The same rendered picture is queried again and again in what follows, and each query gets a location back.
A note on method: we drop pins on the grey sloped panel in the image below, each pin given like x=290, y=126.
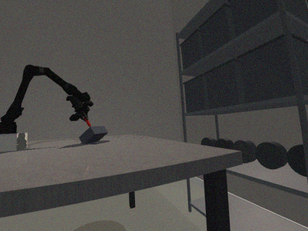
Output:
x=93, y=134

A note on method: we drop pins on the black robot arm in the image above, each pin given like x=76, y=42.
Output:
x=8, y=126

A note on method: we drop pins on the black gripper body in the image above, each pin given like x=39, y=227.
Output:
x=78, y=106

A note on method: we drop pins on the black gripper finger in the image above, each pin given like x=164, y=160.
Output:
x=84, y=112
x=80, y=116

